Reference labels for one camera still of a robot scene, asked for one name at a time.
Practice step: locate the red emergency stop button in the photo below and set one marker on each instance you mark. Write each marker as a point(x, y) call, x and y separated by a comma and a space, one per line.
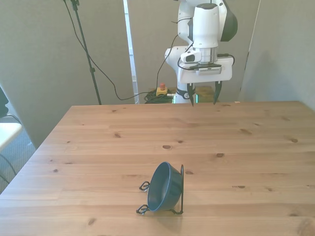
point(161, 92)

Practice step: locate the white side table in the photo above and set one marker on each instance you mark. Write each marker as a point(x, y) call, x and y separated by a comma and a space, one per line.
point(7, 134)

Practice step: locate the flat grey wrist camera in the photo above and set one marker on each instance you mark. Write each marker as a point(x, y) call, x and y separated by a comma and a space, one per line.
point(209, 70)

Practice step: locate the dark blue bowl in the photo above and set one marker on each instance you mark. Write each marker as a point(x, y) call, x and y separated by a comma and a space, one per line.
point(162, 186)

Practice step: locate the black camera stand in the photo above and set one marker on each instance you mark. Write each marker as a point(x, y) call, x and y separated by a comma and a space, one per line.
point(92, 70)

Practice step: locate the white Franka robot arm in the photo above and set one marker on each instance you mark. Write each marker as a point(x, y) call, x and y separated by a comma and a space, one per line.
point(206, 24)

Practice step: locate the black chair back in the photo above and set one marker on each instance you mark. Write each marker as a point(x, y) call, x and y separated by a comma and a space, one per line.
point(3, 100)

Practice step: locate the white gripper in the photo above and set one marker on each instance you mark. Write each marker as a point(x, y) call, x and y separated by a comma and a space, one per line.
point(209, 77)

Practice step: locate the gray partition panel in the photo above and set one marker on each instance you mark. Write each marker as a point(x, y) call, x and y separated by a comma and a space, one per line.
point(283, 49)
point(37, 49)
point(152, 37)

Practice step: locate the white vertical frame strip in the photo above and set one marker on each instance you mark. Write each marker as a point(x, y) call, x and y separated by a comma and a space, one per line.
point(132, 61)

